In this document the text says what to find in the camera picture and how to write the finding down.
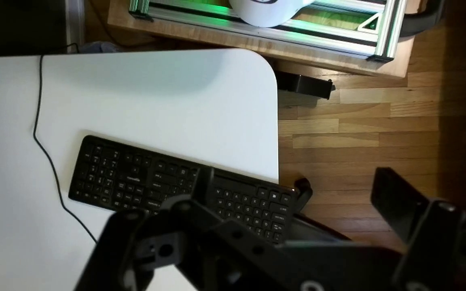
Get black curved stand leg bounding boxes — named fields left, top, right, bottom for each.
left=401, top=0, right=451, bottom=41

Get black computer keyboard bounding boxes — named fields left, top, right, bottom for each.
left=67, top=135, right=302, bottom=248

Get thin black keyboard cable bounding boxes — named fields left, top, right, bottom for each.
left=30, top=54, right=100, bottom=245

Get aluminium profile frame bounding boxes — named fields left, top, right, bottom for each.
left=127, top=0, right=410, bottom=65

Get black table foot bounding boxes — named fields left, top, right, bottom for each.
left=273, top=70, right=338, bottom=103

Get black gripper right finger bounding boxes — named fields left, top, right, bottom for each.
left=370, top=167, right=466, bottom=291

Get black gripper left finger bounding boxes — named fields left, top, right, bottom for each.
left=72, top=169, right=352, bottom=291

